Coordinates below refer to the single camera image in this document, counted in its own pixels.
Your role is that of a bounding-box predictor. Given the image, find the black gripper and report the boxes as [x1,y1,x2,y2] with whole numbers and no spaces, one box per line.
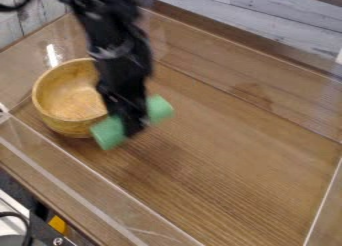
[88,46,152,137]

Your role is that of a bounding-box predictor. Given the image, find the green rectangular block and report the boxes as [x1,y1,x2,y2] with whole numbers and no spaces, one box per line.
[89,95,173,150]

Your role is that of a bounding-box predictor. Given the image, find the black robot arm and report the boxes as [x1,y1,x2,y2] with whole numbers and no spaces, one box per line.
[57,0,152,137]

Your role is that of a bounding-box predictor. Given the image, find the brown wooden bowl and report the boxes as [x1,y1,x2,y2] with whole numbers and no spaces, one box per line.
[32,58,107,138]

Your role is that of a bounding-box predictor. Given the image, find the clear acrylic front barrier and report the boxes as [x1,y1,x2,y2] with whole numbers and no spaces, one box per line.
[0,109,204,246]

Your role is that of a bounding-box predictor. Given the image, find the yellow black device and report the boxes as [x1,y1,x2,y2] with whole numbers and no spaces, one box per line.
[28,215,77,246]

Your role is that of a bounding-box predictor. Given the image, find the black cable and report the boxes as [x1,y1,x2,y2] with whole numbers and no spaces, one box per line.
[0,211,33,246]

